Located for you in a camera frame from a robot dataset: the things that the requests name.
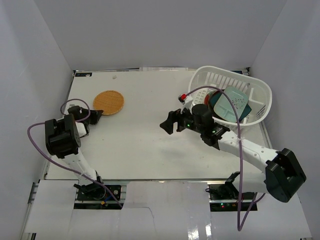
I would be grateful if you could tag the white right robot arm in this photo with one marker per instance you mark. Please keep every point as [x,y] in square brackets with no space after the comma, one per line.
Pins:
[280,173]

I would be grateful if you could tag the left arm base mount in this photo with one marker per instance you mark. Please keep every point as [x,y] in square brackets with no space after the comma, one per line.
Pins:
[104,202]

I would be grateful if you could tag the orange woven round plate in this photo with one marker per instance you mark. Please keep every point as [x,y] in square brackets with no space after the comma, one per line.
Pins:
[110,102]

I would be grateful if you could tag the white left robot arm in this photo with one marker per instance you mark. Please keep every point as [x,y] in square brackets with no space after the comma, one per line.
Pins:
[63,140]

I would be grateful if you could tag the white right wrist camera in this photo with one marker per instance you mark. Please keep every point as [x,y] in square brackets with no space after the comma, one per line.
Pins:
[186,101]

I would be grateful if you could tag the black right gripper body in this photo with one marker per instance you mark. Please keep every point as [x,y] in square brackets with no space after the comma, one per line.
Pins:
[189,124]

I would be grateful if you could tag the dark teal square plate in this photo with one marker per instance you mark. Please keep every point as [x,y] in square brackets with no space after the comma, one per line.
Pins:
[212,100]

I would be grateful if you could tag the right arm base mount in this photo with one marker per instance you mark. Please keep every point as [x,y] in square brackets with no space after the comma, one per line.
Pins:
[222,201]

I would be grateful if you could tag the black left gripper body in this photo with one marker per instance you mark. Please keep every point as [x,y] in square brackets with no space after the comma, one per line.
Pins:
[88,115]

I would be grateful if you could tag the red and teal floral plate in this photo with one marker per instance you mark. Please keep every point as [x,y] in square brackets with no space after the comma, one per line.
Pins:
[206,100]

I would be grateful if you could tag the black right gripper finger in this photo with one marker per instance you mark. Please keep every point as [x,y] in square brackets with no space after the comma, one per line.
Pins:
[168,126]
[174,116]

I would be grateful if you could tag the light teal rectangular plate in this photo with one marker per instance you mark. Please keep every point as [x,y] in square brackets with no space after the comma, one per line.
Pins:
[230,104]

